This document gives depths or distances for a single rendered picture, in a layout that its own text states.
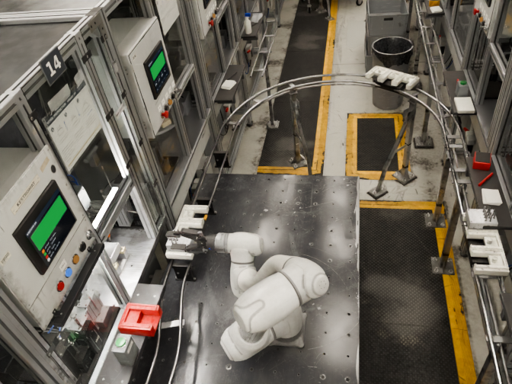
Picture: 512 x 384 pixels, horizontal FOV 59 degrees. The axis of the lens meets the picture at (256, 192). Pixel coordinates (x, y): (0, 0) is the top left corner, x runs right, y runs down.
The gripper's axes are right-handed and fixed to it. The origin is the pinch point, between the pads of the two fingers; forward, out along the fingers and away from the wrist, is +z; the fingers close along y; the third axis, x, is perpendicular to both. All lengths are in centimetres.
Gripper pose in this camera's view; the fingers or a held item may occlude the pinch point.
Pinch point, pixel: (174, 240)
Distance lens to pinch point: 214.4
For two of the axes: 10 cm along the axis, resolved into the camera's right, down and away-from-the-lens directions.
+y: -1.2, -7.3, -6.7
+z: -9.8, -0.3, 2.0
